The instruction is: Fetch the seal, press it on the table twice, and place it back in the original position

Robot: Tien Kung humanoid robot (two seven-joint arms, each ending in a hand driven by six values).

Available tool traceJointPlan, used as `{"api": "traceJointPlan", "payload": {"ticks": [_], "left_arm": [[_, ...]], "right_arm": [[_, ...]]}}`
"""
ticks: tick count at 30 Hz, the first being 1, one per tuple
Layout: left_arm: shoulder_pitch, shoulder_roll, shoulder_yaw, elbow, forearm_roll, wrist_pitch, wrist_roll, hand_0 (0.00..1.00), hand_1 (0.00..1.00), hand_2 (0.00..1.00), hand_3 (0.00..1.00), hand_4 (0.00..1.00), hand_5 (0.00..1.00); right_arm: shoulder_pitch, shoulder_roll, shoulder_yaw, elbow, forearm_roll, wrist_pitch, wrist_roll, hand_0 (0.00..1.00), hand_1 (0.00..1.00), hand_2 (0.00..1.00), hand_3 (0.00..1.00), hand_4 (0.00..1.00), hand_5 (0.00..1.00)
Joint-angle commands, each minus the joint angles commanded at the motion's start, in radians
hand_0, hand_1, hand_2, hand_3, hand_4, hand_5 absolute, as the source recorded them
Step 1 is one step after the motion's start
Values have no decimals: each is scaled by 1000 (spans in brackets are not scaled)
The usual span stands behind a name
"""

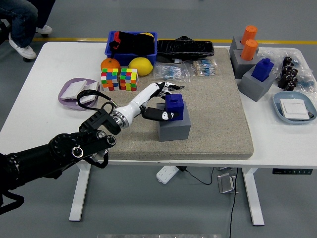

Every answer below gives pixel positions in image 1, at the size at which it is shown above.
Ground white power strip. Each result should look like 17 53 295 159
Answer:
156 165 179 184

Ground grey-brown mat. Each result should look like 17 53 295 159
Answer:
89 47 255 161

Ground multicoloured puzzle cube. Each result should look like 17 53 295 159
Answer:
119 67 138 92
101 68 119 92

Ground white table leg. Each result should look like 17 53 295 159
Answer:
242 168 265 226
68 163 92 222

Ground purple tray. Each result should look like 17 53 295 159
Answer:
57 77 101 112

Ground clear bag blue components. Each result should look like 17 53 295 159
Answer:
296 69 317 94

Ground orange fruit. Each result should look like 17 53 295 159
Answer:
101 57 121 75

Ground blue plastic bin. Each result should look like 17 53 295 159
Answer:
104 31 159 67

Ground grey cube seal holder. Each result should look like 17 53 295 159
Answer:
231 49 260 80
238 64 277 102
229 36 260 60
156 103 192 142

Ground clear bag blue resistors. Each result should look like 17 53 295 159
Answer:
152 61 191 83

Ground black desk control panel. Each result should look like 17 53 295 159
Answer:
272 168 312 175

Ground yellow lemon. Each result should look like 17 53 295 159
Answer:
128 57 154 76

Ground person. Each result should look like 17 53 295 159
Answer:
0 0 56 60

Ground black plug and cord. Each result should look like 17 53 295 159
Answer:
178 166 215 186

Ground silver metal bracket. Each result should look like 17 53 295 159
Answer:
216 173 239 194

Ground orange cylinder seal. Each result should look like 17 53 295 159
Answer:
240 25 258 46
240 39 259 61

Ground clear bag black capacitors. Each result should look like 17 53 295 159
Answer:
259 47 313 92

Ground light blue tray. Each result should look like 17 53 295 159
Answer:
272 91 317 125

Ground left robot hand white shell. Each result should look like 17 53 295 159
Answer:
115 81 181 122

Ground black cloth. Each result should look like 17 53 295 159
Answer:
109 31 156 56

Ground black cable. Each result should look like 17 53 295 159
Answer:
228 168 239 238

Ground clear bag mixed resistors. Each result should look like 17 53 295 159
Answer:
189 59 219 77

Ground blue square seal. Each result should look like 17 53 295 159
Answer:
164 93 185 121
251 58 275 82

